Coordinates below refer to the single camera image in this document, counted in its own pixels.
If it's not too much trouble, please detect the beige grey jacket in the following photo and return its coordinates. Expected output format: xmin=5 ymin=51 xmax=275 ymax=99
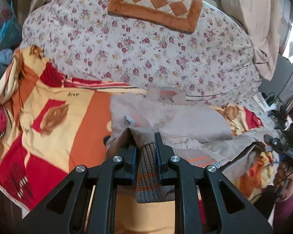
xmin=106 ymin=87 xmax=266 ymax=203

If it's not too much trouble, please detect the magenta garment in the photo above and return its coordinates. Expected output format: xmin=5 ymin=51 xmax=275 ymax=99
xmin=272 ymin=193 xmax=293 ymax=233

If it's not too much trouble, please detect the red orange yellow blanket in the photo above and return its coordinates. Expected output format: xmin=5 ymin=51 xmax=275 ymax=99
xmin=0 ymin=44 xmax=275 ymax=234

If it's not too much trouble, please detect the floral quilt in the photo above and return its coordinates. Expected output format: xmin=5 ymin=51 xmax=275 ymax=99
xmin=21 ymin=0 xmax=261 ymax=105

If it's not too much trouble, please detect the blue plastic bag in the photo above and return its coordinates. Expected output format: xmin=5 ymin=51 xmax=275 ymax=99
xmin=0 ymin=17 xmax=22 ymax=50

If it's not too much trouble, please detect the beige curtain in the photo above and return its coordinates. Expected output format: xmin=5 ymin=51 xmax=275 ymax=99
xmin=221 ymin=0 xmax=282 ymax=81

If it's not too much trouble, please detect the orange checkered cushion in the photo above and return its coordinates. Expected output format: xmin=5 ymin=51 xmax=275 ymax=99
xmin=108 ymin=0 xmax=203 ymax=33

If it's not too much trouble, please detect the black camera on tripod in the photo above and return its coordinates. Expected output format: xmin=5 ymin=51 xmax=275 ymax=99
xmin=264 ymin=123 xmax=293 ymax=168

